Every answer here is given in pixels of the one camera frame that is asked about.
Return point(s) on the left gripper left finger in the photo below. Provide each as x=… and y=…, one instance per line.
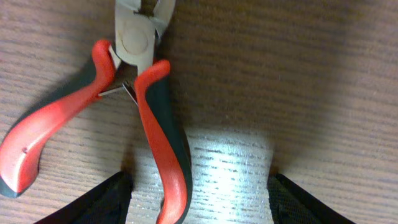
x=108, y=202

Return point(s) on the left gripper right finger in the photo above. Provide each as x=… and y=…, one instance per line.
x=291, y=204

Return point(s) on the red handled pliers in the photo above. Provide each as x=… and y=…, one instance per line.
x=136, y=37

